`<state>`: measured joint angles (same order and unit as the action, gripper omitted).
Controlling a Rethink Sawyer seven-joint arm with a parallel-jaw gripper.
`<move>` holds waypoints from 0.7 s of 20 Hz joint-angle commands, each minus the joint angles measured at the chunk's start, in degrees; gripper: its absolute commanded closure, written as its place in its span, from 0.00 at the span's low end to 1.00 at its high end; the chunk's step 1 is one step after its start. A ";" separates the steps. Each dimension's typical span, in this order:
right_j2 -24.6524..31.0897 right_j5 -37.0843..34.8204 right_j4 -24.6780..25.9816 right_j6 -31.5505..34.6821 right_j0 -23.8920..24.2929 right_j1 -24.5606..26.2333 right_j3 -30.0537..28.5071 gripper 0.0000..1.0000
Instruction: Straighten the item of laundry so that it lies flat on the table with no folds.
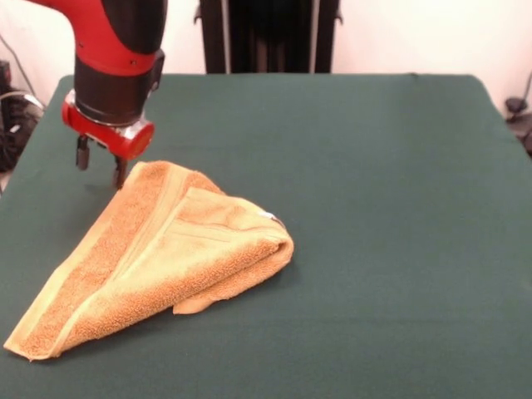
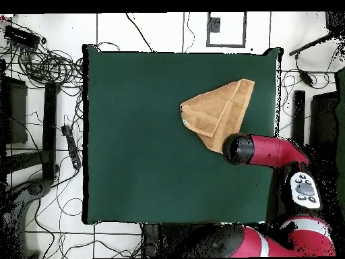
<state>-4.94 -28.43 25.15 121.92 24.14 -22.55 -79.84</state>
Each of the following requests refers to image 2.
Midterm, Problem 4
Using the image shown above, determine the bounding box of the tan terry towel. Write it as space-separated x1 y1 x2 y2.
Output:
179 78 256 154

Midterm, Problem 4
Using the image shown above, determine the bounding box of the dark green table cloth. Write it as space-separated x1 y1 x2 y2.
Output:
82 42 284 226

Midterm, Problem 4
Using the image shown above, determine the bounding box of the black power strip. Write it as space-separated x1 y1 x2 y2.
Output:
61 124 82 171

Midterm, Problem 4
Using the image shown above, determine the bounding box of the black upright bar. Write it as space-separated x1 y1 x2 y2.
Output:
42 82 59 181
292 90 307 148

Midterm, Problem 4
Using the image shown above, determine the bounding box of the dark grey square plate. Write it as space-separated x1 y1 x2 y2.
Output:
207 16 221 34

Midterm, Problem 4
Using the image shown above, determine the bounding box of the dark stand base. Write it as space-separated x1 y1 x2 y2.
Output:
0 177 53 258

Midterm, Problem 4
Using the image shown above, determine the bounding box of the black power adapter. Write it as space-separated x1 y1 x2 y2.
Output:
298 70 315 88

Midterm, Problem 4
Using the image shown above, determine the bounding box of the dark box panel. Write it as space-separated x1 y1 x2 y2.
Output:
307 91 341 163
0 75 28 145

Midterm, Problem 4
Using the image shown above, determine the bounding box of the black tripod boom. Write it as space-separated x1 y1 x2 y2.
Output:
288 11 345 57

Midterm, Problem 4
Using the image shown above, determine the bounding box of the grey square frame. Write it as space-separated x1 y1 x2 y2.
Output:
206 11 247 49

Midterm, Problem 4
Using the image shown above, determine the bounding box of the long black cable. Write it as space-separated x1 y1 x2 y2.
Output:
125 12 155 53

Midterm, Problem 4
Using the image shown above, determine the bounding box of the black cable bundle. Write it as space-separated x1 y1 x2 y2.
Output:
15 45 84 90

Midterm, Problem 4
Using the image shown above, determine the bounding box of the black network switch box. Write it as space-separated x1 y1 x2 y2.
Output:
3 24 41 50

